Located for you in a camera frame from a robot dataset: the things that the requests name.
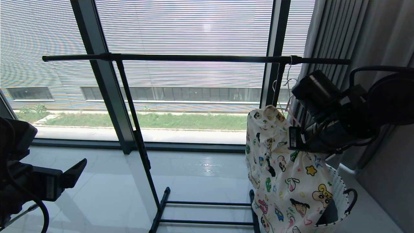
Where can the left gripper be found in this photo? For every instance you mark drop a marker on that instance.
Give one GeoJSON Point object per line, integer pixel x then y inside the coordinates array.
{"type": "Point", "coordinates": [35, 181]}

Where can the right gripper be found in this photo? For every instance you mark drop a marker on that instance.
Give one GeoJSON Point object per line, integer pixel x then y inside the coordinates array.
{"type": "Point", "coordinates": [326, 137]}

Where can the cream printed garment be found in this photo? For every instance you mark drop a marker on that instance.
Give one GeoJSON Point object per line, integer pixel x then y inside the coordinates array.
{"type": "Point", "coordinates": [284, 181]}

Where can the white laundry basket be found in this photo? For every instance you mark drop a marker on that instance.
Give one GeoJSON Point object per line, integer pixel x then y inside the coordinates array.
{"type": "Point", "coordinates": [339, 187]}

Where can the black clothes rack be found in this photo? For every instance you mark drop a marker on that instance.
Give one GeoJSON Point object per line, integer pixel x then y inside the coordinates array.
{"type": "Point", "coordinates": [194, 58]}

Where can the white pipe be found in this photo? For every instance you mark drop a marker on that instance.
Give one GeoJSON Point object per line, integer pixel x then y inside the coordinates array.
{"type": "Point", "coordinates": [346, 169]}

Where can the grey curtain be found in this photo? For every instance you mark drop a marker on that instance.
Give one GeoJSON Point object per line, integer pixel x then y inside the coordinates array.
{"type": "Point", "coordinates": [355, 32]}

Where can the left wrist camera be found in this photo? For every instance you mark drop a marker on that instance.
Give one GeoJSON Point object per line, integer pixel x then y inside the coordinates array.
{"type": "Point", "coordinates": [16, 139]}

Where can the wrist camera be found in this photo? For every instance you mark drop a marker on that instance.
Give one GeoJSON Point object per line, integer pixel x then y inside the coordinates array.
{"type": "Point", "coordinates": [16, 139]}
{"type": "Point", "coordinates": [315, 92]}

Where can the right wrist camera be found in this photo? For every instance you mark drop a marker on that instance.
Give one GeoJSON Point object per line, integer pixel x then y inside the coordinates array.
{"type": "Point", "coordinates": [315, 92]}

